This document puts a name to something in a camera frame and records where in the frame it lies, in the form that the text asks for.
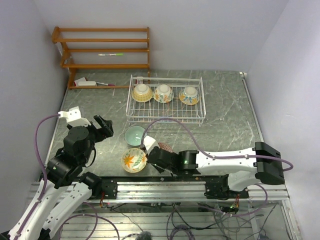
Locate red patterned bowl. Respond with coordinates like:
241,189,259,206
158,142,173,153

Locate yellow sun pattern bowl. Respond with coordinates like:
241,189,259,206
132,83,153,103

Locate orange flower green leaf bowl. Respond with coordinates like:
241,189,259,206
153,84,174,103

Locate blue orange floral bowl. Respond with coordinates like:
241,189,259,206
178,86,200,106

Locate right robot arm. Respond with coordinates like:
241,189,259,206
147,142,285,200

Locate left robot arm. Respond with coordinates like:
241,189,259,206
0,111,114,240

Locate wooden shelf rack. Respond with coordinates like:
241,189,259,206
51,26,151,90

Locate teal striped bowl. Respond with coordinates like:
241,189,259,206
124,126,145,147

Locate pink white pen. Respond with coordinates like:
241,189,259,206
96,81,115,87

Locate white eraser block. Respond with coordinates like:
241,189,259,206
77,81,97,87

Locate red white card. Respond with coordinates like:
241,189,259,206
74,77,87,86

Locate green white pen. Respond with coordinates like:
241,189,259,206
98,53,124,57

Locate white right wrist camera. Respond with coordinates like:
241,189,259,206
142,135,159,154

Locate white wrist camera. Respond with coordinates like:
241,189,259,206
142,135,159,154
58,106,91,127

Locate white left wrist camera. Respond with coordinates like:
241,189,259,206
58,106,91,127

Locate white wire dish rack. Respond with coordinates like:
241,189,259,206
126,76,207,126

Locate aluminium rail frame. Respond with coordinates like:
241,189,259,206
27,71,301,240

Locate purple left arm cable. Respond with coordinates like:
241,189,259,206
14,114,61,238

